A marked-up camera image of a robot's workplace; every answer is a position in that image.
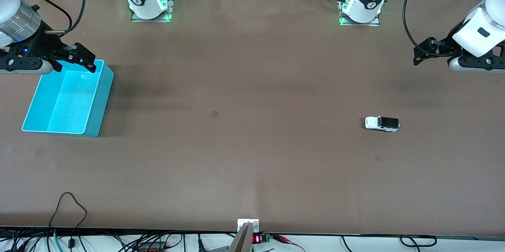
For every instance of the white toy jeep black roof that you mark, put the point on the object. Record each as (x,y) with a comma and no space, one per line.
(380,124)

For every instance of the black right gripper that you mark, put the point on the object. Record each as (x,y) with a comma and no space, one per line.
(44,43)

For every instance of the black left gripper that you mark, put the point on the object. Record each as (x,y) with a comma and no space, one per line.
(446,45)

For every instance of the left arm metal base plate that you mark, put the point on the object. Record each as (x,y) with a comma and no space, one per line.
(375,23)

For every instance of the turquoise plastic bin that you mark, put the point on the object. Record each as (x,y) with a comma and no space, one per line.
(67,106)

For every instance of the grey metal camera bar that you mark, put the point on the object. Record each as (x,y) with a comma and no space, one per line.
(242,242)

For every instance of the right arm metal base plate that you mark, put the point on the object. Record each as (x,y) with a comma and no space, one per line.
(158,19)

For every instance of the red clip lead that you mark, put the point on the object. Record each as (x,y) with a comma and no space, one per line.
(282,238)

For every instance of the red digit display module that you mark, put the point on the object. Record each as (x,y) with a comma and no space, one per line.
(257,239)

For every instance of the black power plug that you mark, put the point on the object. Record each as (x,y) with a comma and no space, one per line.
(200,244)

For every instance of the orange connector strip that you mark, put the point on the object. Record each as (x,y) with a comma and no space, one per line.
(152,249)

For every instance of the white mounting plate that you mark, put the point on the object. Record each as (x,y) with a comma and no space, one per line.
(241,222)

